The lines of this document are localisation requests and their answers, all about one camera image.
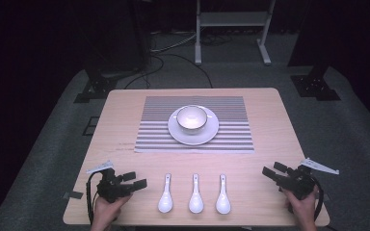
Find white metal stand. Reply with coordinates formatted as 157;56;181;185
194;0;277;66

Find white bowl with handles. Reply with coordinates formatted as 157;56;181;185
172;105;213;135

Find white ceramic spoon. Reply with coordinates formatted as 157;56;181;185
188;173;205;215
157;172;174;214
215;173;232;216

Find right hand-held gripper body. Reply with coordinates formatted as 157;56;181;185
277;157;340;200

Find black stand base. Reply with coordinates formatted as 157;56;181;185
73;66;119;104
290;64;341;102

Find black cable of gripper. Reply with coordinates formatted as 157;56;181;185
307;175;325;222
86;171;108;225

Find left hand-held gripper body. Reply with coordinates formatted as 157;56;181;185
86;160;133;204

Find person's left hand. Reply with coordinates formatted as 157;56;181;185
92;193;133;231

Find grey tape piece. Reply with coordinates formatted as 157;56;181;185
63;191;85;200

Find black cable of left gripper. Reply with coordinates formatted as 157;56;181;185
86;171;108;225

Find black floor cables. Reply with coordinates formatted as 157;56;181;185
123;30;234;90

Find grey striped placemat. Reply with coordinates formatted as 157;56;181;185
134;95;255;154

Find white round plate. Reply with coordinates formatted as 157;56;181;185
167;105;221;146

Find person's right hand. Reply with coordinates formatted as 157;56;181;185
280;185;320;227

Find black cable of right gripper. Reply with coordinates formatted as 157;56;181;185
307;175;325;222

